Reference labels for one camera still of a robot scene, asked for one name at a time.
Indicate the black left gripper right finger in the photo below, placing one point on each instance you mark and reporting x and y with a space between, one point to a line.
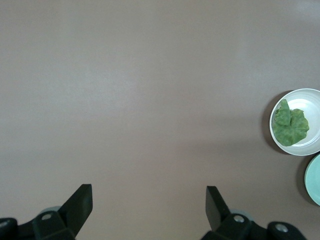
220 215

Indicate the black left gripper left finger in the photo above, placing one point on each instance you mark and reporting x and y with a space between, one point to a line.
75 210

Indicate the pale green round plate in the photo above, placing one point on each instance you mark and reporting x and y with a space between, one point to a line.
314 180

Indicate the beige round plate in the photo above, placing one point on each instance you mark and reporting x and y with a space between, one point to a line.
312 105

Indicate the green lettuce leaf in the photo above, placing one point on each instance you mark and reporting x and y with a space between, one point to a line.
290 127

